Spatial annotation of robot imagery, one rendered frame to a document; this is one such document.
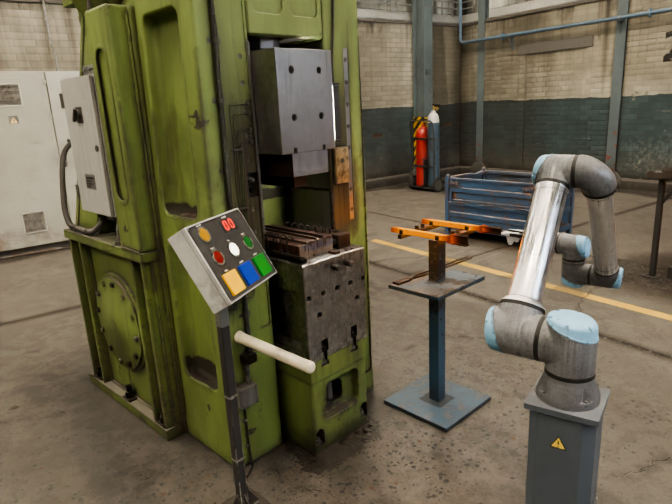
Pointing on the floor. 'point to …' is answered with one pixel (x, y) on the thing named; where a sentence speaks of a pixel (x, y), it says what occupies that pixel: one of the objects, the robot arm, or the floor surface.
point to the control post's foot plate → (247, 498)
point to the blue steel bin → (495, 200)
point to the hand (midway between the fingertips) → (506, 231)
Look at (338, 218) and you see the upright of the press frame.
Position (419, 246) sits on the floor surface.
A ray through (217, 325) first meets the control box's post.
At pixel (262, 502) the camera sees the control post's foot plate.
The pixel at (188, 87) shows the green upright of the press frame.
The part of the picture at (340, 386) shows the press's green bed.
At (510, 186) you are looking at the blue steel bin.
